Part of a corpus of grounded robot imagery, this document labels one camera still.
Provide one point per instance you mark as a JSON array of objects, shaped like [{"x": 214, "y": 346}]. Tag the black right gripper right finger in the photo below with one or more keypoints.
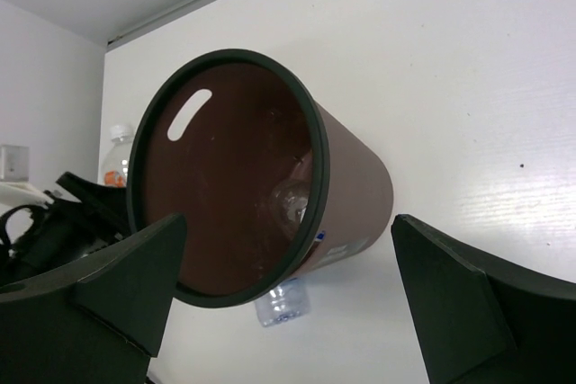
[{"x": 480, "y": 318}]

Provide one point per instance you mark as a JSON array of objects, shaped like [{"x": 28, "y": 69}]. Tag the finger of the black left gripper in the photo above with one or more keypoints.
[{"x": 96, "y": 199}]

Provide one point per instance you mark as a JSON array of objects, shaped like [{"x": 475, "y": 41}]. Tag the clear plastic bottle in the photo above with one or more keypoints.
[{"x": 289, "y": 199}]

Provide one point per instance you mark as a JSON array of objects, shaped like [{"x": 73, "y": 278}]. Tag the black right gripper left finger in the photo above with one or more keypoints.
[{"x": 99, "y": 319}]

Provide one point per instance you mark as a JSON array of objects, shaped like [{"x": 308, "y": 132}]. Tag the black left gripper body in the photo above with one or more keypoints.
[{"x": 60, "y": 233}]

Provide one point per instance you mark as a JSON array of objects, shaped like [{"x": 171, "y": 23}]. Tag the brown plastic waste bin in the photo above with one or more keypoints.
[{"x": 216, "y": 139}]

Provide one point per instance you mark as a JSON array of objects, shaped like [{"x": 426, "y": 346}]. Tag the blue label water bottle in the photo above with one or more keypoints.
[{"x": 284, "y": 303}]

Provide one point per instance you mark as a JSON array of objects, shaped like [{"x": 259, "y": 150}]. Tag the orange label clear bottle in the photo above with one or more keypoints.
[{"x": 115, "y": 165}]

